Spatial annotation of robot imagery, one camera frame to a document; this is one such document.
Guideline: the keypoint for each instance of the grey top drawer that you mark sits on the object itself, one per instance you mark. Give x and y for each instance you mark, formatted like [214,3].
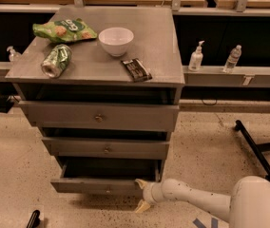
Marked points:
[138,117]

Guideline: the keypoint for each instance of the white bowl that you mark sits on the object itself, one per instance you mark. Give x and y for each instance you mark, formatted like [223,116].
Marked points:
[116,41]

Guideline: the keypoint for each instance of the grey drawer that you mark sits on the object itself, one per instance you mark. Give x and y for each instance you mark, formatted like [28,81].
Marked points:
[106,176]
[105,148]
[138,117]

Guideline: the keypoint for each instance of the black floor box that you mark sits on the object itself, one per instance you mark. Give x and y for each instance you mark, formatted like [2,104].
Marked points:
[6,103]

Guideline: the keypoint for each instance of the clear water bottle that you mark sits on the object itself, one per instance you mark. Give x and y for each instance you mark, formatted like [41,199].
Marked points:
[232,59]

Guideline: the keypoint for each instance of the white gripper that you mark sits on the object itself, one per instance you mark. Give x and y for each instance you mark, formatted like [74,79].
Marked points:
[148,193]

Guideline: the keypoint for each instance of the green chip bag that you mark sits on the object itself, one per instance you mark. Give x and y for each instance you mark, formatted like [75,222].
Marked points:
[64,31]

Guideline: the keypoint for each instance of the black stand base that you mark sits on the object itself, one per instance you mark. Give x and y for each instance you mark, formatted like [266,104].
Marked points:
[258,148]

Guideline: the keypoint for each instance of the grey bottom drawer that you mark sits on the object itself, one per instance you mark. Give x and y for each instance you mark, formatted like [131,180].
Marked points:
[106,176]

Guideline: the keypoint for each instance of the dark snack bar wrapper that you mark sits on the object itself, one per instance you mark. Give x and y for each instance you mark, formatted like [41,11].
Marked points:
[136,70]

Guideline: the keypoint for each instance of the green soda can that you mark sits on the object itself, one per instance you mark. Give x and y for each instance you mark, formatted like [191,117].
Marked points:
[57,61]

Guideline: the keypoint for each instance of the small clear pump bottle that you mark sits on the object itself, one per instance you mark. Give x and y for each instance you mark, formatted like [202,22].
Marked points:
[14,55]

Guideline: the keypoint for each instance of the grey middle drawer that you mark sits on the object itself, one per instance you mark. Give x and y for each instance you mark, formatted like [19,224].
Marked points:
[105,148]

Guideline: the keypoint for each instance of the white pump sanitizer bottle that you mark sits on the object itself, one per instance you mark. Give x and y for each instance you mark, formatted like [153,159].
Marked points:
[196,58]

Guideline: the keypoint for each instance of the black object on floor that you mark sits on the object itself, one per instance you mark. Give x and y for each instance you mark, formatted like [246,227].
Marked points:
[34,219]

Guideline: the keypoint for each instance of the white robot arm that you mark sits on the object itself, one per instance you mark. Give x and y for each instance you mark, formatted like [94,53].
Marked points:
[248,206]

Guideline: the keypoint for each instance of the grey drawer cabinet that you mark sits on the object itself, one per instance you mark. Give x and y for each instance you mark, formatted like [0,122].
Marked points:
[93,76]

